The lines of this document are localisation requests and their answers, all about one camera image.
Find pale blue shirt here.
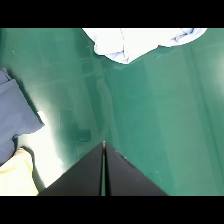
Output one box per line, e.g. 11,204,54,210
81,27,208,65

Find cream garment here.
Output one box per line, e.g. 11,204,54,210
0,147,41,197

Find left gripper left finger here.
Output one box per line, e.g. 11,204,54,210
38,142,104,197

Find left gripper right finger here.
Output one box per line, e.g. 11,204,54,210
104,142,168,197

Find navy blue garment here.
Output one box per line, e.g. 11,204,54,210
0,67,46,167

